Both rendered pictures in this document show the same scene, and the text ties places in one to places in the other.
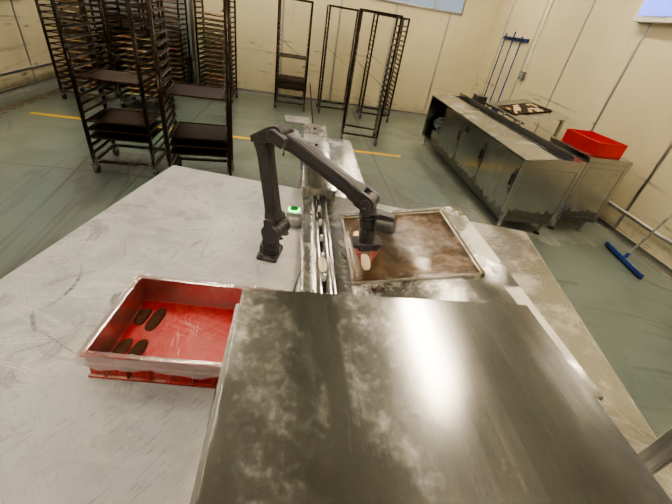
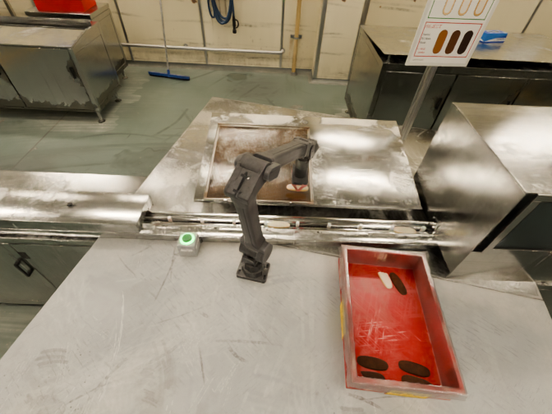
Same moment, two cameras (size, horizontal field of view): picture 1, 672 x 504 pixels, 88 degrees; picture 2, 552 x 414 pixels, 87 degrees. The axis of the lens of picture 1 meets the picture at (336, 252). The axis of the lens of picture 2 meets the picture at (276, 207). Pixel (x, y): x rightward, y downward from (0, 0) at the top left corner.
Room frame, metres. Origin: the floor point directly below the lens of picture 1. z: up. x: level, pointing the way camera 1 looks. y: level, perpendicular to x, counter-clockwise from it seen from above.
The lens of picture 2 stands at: (1.03, 0.85, 1.84)
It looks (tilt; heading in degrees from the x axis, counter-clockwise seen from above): 47 degrees down; 278
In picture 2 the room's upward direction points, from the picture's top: 4 degrees clockwise
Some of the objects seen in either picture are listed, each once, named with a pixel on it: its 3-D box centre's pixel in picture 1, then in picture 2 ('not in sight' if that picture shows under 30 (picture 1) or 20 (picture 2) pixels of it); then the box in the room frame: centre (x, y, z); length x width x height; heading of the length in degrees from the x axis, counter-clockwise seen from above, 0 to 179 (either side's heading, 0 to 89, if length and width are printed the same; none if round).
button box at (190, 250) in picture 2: (293, 219); (190, 246); (1.47, 0.23, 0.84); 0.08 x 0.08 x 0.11; 10
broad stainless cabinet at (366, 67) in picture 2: not in sight; (448, 92); (-0.25, -2.38, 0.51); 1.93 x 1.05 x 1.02; 10
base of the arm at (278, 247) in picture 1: (270, 245); (253, 265); (1.19, 0.27, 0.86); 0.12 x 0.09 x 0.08; 178
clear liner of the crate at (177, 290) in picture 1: (197, 328); (389, 313); (0.68, 0.37, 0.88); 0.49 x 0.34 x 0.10; 95
